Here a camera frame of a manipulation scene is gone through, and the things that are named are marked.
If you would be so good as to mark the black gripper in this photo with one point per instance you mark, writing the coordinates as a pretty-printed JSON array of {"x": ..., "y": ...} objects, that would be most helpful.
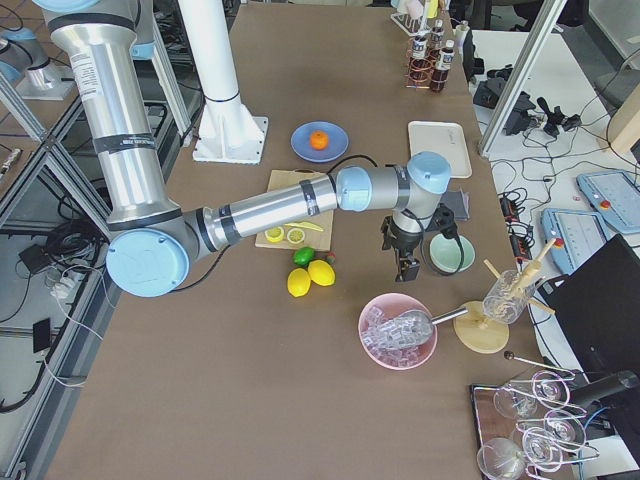
[{"x": 405, "y": 243}]

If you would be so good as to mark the blue plate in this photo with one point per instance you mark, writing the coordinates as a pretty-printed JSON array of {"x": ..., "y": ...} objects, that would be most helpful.
[{"x": 339, "y": 142}]

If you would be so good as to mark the orange fruit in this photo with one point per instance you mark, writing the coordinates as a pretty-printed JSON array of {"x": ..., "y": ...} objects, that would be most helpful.
[{"x": 319, "y": 140}]

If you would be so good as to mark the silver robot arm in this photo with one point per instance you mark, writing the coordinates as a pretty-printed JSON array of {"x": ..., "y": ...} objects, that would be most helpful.
[{"x": 155, "y": 243}]

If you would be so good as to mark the green bowl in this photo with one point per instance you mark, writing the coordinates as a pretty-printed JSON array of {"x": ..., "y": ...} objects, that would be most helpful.
[{"x": 451, "y": 255}]

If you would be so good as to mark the pink bowl with ice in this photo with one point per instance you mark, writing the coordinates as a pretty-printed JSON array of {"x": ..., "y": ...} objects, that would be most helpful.
[{"x": 374, "y": 327}]

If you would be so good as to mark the metal ice scoop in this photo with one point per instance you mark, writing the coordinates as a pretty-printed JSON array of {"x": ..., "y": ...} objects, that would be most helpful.
[{"x": 415, "y": 327}]

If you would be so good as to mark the grey folded cloth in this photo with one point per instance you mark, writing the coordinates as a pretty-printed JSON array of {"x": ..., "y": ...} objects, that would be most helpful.
[{"x": 458, "y": 202}]

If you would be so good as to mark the yellow lemon far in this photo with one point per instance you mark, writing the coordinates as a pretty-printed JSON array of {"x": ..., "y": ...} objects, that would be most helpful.
[{"x": 321, "y": 273}]

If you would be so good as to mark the yellow lemon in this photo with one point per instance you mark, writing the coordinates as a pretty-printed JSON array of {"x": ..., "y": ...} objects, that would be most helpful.
[
  {"x": 298, "y": 282},
  {"x": 321, "y": 273}
]

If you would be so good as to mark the wooden cutting board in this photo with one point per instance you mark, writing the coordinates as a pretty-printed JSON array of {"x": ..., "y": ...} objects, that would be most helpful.
[{"x": 320, "y": 241}]

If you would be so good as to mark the wooden cup stand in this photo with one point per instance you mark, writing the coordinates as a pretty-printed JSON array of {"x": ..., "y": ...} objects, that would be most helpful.
[{"x": 483, "y": 335}]

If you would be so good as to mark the clear glass cup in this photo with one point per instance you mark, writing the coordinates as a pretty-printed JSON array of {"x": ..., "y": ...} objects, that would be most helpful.
[{"x": 505, "y": 301}]

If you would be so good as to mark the green lime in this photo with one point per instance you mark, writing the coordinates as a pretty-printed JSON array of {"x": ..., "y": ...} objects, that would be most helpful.
[{"x": 303, "y": 256}]

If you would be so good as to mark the yellow lemon near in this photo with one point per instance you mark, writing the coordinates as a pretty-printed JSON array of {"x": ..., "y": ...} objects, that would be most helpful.
[{"x": 298, "y": 282}]

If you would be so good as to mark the yellow plastic knife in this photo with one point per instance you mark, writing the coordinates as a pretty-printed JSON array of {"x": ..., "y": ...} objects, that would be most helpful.
[{"x": 306, "y": 225}]

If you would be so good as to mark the black power strip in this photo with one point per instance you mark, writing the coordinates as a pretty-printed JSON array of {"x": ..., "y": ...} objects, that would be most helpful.
[{"x": 520, "y": 234}]

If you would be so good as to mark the lemon slice lower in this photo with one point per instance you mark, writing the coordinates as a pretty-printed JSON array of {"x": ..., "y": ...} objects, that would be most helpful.
[{"x": 295, "y": 235}]

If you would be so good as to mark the black bar spoon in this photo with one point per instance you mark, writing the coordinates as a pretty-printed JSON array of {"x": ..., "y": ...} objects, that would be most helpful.
[{"x": 511, "y": 356}]

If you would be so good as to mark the cream rabbit tray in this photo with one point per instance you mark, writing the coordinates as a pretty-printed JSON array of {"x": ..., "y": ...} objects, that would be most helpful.
[{"x": 444, "y": 138}]

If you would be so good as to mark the lemon half upper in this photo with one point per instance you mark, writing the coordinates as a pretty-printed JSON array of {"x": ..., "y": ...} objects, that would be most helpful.
[{"x": 275, "y": 234}]

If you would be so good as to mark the blue teach pendant near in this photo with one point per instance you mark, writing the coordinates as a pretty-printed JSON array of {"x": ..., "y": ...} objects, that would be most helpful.
[{"x": 577, "y": 234}]

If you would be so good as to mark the blue teach pendant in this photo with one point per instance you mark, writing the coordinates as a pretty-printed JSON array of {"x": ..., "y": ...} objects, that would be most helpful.
[
  {"x": 577, "y": 234},
  {"x": 614, "y": 195}
]

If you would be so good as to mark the wine glass back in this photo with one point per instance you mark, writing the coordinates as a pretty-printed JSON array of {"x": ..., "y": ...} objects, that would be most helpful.
[{"x": 521, "y": 398}]

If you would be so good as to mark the wine glass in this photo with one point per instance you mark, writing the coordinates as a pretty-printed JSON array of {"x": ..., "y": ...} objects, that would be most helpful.
[
  {"x": 552, "y": 441},
  {"x": 521, "y": 398},
  {"x": 501, "y": 458}
]

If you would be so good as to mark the black laptop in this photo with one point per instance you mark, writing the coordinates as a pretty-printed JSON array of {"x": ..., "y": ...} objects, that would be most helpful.
[{"x": 597, "y": 308}]

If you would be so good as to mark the tea bottle two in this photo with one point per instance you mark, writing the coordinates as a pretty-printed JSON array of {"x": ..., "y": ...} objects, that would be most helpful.
[{"x": 442, "y": 67}]

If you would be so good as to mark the tea bottle one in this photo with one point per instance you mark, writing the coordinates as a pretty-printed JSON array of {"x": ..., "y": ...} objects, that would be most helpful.
[{"x": 418, "y": 65}]

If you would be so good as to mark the wine glass front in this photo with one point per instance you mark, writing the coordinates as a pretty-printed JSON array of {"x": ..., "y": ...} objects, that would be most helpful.
[{"x": 501, "y": 458}]

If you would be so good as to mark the blue teach pendant far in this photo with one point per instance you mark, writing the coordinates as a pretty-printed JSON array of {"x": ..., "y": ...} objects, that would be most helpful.
[{"x": 614, "y": 195}]

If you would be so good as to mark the wine glass middle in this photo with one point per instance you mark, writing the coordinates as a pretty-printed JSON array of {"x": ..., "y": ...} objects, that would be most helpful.
[{"x": 552, "y": 441}]

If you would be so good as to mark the tea bottle three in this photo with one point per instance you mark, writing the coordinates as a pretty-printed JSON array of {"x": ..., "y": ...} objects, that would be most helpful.
[{"x": 437, "y": 35}]

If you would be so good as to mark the wire glass rack tray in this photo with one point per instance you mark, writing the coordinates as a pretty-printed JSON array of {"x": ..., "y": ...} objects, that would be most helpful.
[{"x": 489, "y": 424}]

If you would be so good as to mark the copper wire bottle rack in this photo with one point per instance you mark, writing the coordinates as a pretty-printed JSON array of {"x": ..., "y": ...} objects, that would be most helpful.
[{"x": 428, "y": 67}]

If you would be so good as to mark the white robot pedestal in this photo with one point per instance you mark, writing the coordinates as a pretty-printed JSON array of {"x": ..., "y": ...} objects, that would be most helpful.
[{"x": 228, "y": 132}]

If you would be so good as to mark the aluminium frame post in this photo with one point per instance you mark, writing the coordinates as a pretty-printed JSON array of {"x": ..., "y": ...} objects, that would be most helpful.
[{"x": 536, "y": 39}]

